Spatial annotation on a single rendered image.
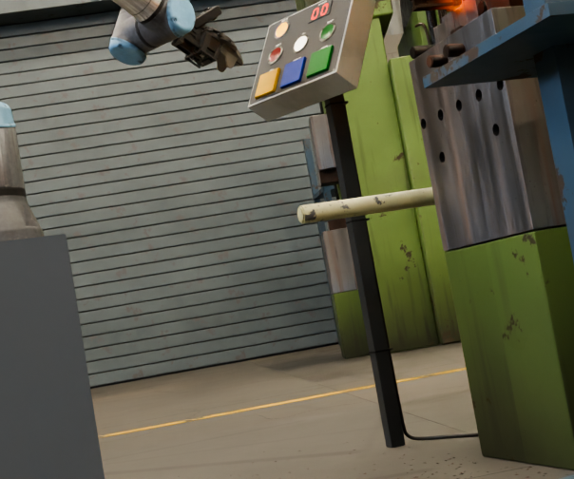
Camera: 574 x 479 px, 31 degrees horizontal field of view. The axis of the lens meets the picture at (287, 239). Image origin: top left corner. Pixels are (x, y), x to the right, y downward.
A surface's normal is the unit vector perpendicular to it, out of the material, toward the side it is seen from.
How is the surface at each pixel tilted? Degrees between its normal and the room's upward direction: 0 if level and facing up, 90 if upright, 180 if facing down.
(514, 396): 90
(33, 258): 90
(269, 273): 90
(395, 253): 90
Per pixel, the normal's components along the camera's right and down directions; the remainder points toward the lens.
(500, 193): -0.93, 0.14
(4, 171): 0.78, -0.18
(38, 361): 0.44, -0.14
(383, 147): 0.00, -0.07
